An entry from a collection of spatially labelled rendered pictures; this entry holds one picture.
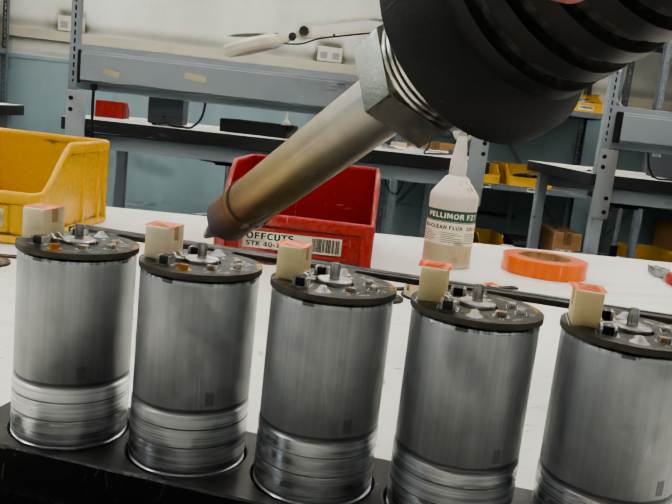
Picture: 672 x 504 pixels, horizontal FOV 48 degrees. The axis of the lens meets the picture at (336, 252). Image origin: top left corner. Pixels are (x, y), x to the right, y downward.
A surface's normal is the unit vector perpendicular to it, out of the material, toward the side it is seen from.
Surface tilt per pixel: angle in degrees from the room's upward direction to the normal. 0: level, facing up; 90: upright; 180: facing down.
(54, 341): 90
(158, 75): 90
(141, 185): 90
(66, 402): 90
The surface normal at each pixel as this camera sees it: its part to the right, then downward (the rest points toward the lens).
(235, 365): 0.81, 0.19
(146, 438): -0.51, 0.10
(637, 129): 0.06, 0.18
